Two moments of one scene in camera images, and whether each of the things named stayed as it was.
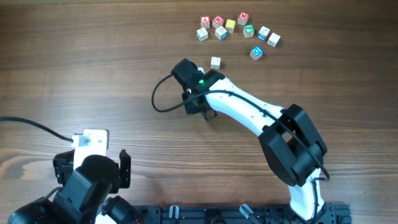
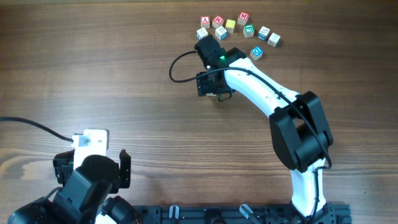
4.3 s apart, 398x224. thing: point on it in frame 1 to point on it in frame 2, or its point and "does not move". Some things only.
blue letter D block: (256, 52) does not move
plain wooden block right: (273, 40) does not move
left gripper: (63, 165) does not move
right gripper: (191, 109) to (204, 88)
